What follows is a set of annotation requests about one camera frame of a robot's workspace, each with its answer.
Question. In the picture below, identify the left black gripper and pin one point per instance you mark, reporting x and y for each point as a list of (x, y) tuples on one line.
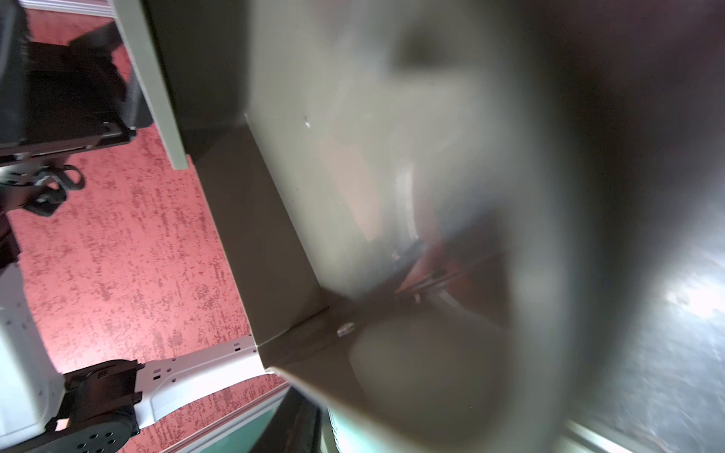
[(56, 101)]

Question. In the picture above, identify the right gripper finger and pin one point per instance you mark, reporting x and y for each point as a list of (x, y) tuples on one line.
[(296, 427)]

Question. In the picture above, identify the olive green drawer cabinet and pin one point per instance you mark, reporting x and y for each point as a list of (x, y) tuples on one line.
[(136, 32)]

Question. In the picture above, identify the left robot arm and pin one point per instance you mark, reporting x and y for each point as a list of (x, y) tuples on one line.
[(100, 407)]

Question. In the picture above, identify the aluminium front rail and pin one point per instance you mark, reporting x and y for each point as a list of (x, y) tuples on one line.
[(237, 431)]

